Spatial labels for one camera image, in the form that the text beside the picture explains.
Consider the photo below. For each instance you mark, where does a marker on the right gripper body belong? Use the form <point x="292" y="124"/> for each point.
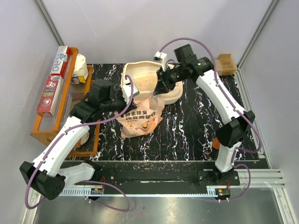
<point x="171" y="76"/>

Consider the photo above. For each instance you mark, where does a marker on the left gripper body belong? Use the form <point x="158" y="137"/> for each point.
<point x="119" y="103"/>

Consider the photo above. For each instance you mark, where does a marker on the cream plastic litter box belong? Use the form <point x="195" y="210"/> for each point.
<point x="144" y="76"/>

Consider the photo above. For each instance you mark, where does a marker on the pink cat litter bag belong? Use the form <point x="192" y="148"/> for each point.
<point x="144" y="119"/>

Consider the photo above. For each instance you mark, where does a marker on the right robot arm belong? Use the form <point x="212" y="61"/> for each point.
<point x="236" y="121"/>

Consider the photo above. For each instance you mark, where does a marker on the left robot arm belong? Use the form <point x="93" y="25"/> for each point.
<point x="44" y="174"/>

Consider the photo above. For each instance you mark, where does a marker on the brown cardboard box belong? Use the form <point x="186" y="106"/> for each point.
<point x="225" y="65"/>

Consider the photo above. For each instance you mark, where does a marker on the red white toothpaste box upper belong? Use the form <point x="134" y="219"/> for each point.
<point x="61" y="60"/>

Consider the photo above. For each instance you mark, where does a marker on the red 3D toothpaste box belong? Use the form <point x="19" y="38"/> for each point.
<point x="49" y="97"/>

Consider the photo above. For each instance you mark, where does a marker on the black marble pattern mat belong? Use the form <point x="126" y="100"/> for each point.
<point x="186" y="133"/>

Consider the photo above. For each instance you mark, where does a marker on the orange wooden tray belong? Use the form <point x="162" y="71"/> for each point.
<point x="46" y="127"/>

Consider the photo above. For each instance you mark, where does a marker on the orange bottle with white cap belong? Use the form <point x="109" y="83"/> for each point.
<point x="216" y="144"/>

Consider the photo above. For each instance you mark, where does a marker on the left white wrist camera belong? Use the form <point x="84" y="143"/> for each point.
<point x="128" y="91"/>

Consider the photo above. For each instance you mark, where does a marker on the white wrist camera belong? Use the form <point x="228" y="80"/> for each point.
<point x="162" y="58"/>
<point x="128" y="91"/>

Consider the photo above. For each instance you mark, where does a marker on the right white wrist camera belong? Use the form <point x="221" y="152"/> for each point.
<point x="162" y="58"/>

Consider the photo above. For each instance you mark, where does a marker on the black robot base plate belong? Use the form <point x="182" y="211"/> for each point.
<point x="197" y="172"/>

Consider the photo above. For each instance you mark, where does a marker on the aluminium rail frame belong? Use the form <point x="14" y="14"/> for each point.
<point x="254" y="201"/>

